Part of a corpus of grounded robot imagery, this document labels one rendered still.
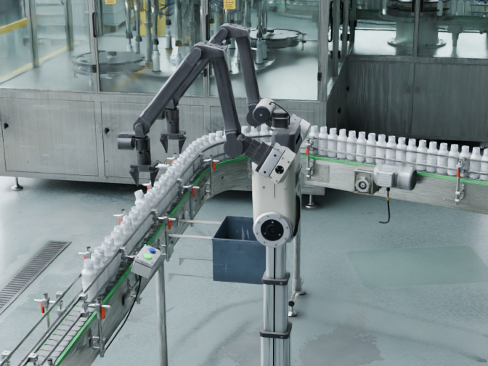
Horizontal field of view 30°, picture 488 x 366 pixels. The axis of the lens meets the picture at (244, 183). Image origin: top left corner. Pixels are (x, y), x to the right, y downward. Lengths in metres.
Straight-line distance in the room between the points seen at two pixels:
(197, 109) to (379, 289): 2.20
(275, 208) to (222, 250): 0.66
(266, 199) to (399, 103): 5.36
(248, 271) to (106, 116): 3.43
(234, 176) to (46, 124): 2.73
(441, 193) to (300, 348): 1.19
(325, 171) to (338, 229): 1.68
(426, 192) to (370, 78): 3.88
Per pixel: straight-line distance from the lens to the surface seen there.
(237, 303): 5.80
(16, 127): 7.83
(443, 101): 8.96
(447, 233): 7.02
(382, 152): 5.21
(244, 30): 3.85
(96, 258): 3.62
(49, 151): 7.76
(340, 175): 5.32
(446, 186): 5.11
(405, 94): 8.94
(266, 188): 3.68
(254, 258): 4.29
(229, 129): 3.49
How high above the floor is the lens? 2.58
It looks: 19 degrees down
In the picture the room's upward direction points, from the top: straight up
